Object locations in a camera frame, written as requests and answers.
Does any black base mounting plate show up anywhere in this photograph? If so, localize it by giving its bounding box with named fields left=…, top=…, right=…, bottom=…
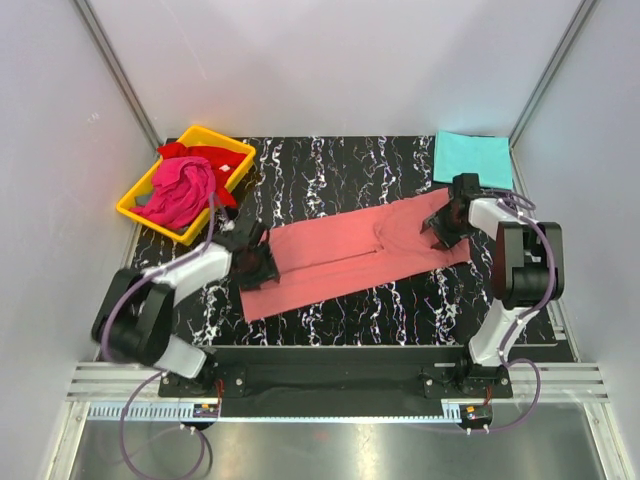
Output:
left=159, top=346, right=513, bottom=413

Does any red t-shirt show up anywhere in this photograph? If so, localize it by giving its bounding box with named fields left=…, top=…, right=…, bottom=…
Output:
left=157, top=142, right=246, bottom=208

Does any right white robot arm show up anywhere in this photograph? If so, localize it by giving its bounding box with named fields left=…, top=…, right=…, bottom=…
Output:
left=422, top=173, right=565, bottom=397

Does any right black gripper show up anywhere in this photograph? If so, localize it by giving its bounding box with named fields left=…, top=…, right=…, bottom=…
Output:
left=421, top=202, right=474, bottom=253

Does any right aluminium frame post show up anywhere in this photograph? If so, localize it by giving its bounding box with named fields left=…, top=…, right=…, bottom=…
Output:
left=509, top=0, right=600, bottom=148

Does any yellow plastic bin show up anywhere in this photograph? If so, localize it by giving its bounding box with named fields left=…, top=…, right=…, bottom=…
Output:
left=116, top=125, right=256, bottom=246

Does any right small circuit board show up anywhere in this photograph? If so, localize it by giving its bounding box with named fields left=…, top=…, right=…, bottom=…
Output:
left=461, top=404, right=493, bottom=423

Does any white slotted cable duct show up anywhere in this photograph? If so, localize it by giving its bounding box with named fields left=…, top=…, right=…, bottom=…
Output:
left=87, top=399, right=466, bottom=424

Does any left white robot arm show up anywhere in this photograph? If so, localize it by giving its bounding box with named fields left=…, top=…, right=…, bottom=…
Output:
left=91, top=219, right=280, bottom=396

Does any left small circuit board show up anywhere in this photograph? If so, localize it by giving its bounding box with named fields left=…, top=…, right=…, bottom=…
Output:
left=193, top=403, right=220, bottom=419

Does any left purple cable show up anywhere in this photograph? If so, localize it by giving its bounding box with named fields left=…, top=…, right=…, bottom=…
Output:
left=99, top=192, right=231, bottom=477

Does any left aluminium frame post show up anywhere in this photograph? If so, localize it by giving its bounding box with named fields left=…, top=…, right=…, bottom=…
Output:
left=70, top=0, right=161, bottom=149

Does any magenta t-shirt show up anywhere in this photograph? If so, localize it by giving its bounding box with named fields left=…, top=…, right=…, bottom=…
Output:
left=130, top=156, right=216, bottom=230

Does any small circuit board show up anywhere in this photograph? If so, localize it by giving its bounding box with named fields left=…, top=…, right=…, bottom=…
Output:
left=461, top=404, right=493, bottom=423
left=193, top=403, right=220, bottom=419

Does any salmon pink t-shirt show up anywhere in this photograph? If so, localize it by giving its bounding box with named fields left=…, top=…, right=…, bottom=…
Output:
left=241, top=189, right=470, bottom=322

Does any folded turquoise t-shirt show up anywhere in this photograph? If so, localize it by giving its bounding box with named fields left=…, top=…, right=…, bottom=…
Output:
left=433, top=131, right=513, bottom=189

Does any aluminium frame post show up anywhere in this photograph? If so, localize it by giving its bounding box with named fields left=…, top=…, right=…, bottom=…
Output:
left=70, top=0, right=161, bottom=149
left=509, top=0, right=600, bottom=148

